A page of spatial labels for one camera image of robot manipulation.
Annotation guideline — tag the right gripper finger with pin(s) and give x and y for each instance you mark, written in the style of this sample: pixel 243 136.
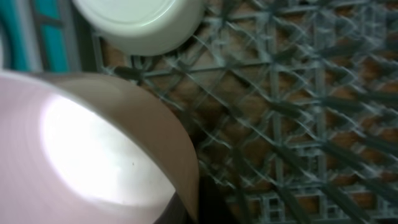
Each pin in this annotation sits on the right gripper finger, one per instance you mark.
pixel 212 208

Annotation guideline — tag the pink bowl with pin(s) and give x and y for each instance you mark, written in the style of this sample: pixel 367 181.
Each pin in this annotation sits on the pink bowl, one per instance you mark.
pixel 91 148

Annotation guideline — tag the white bowl with nuts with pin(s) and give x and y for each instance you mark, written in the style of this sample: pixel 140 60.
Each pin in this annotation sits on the white bowl with nuts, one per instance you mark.
pixel 143 27

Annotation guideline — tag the grey dishwasher rack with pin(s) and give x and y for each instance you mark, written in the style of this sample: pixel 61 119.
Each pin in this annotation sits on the grey dishwasher rack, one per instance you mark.
pixel 291 105

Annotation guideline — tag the teal plastic tray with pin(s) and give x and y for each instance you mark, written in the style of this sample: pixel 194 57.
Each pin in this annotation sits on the teal plastic tray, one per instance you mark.
pixel 32 36

